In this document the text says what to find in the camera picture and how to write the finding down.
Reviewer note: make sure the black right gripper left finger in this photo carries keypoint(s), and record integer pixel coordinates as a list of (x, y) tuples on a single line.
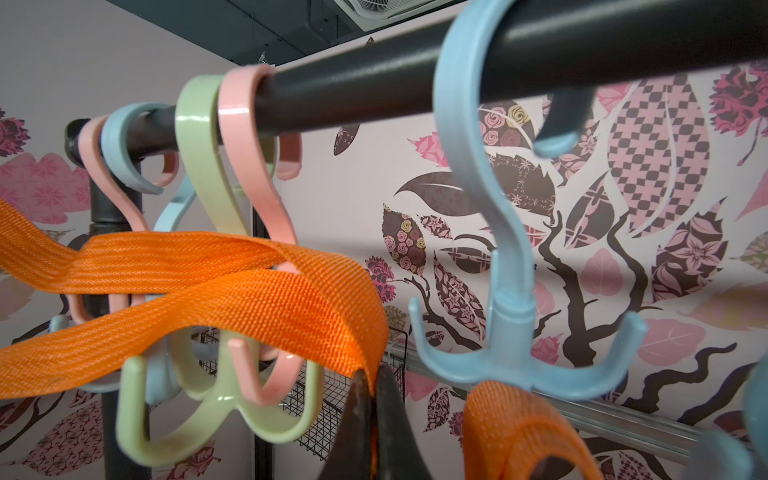
[(351, 453)]

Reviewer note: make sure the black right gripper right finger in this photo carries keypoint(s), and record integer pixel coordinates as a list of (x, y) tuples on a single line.
[(397, 453)]

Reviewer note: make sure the orange bag with black straps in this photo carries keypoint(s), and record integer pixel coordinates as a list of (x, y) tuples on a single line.
[(318, 305)]

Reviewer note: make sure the blue hook left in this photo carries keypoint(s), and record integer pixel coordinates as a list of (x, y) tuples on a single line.
[(161, 383)]

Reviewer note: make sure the green hook left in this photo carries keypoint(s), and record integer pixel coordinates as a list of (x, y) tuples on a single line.
[(201, 147)]

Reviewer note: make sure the pink hook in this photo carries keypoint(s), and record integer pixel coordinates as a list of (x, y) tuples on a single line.
[(256, 162), (116, 183)]

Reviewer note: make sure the dark grey clothes rack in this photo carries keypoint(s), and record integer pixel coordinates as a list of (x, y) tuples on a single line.
[(631, 139)]

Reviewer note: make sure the black wire basket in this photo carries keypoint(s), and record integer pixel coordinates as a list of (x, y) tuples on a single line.
[(319, 437)]

